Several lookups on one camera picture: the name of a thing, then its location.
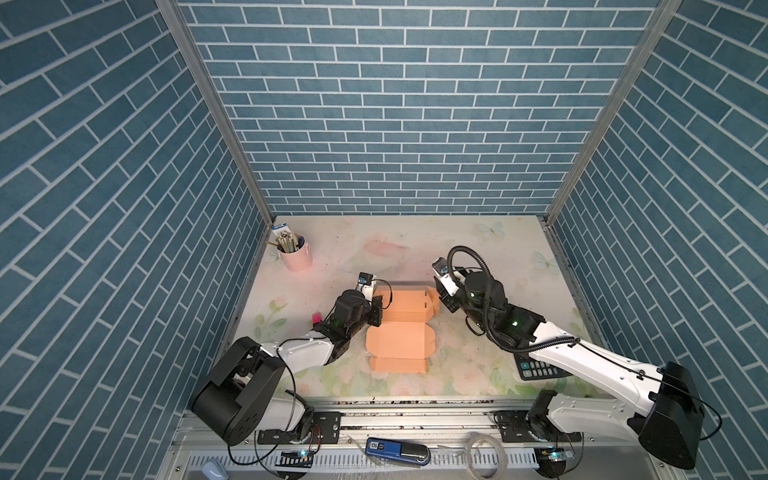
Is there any pink paper box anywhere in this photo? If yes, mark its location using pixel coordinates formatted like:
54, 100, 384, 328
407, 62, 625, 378
366, 287, 440, 374

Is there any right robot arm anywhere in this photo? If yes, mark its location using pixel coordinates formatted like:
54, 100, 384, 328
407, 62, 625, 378
434, 264, 705, 470

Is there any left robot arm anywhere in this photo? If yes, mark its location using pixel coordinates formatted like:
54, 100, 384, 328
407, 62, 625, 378
190, 289, 383, 446

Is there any pink pen cup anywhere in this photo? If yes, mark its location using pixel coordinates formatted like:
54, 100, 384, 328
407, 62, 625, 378
278, 236, 313, 273

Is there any black calculator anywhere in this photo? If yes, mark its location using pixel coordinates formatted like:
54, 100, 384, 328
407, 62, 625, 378
513, 354, 571, 381

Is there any blue handheld device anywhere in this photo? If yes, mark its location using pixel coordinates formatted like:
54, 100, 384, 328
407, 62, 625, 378
364, 437, 431, 467

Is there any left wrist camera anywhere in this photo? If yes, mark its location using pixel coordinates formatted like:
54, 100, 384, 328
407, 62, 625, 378
358, 272, 375, 288

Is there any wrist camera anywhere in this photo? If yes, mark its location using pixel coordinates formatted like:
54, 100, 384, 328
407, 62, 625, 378
358, 272, 375, 288
432, 257, 458, 296

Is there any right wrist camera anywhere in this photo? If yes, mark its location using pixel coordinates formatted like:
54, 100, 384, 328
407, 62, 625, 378
432, 257, 458, 296

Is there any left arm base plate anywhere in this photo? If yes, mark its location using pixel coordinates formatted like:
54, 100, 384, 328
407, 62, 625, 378
257, 411, 342, 446

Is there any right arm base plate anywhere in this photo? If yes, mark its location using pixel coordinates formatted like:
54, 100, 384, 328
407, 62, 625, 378
491, 410, 583, 445

